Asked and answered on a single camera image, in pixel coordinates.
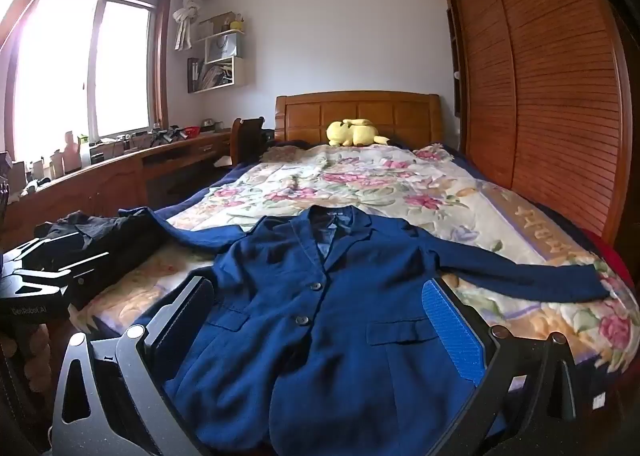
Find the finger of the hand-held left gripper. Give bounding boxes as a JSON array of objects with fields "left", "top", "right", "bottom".
[
  {"left": 14, "top": 251, "right": 112, "bottom": 299},
  {"left": 2, "top": 232, "right": 85, "bottom": 273}
]

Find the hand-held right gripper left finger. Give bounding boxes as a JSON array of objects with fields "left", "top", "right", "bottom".
[{"left": 50, "top": 275, "right": 217, "bottom": 456}]

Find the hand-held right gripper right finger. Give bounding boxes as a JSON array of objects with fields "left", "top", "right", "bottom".
[{"left": 421, "top": 276, "right": 583, "bottom": 456}]

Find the navy blue blazer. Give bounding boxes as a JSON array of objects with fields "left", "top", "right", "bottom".
[{"left": 119, "top": 205, "right": 608, "bottom": 456}]

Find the black garment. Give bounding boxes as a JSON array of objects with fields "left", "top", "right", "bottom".
[{"left": 34, "top": 210, "right": 166, "bottom": 309}]

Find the long wooden desk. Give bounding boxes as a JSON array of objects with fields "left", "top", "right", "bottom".
[{"left": 0, "top": 128, "right": 236, "bottom": 237}]

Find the pink figurine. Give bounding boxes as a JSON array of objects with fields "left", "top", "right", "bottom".
[{"left": 62, "top": 131, "right": 83, "bottom": 172}]

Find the floral blanket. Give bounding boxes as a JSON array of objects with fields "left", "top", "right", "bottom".
[{"left": 70, "top": 142, "right": 640, "bottom": 367}]

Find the wooden chair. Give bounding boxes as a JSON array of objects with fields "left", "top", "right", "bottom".
[{"left": 230, "top": 117, "right": 266, "bottom": 167}]

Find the wooden framed window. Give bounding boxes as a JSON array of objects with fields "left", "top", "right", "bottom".
[{"left": 0, "top": 0, "right": 173, "bottom": 162}]

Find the wooden bed headboard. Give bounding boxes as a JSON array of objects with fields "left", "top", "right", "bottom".
[{"left": 275, "top": 91, "right": 446, "bottom": 147}]

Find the yellow plush toy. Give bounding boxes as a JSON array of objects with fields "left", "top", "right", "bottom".
[{"left": 326, "top": 119, "right": 391, "bottom": 147}]

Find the silver paper bag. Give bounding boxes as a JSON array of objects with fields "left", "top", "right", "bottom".
[{"left": 207, "top": 33, "right": 240, "bottom": 62}]

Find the wooden louvered wardrobe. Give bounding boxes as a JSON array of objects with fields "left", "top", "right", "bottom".
[{"left": 439, "top": 0, "right": 633, "bottom": 249}]

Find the tied white curtain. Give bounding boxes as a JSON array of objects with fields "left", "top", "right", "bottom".
[{"left": 172, "top": 0, "right": 211, "bottom": 52}]

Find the white wall shelf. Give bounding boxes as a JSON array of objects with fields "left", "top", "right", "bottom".
[{"left": 187, "top": 11, "right": 249, "bottom": 94}]

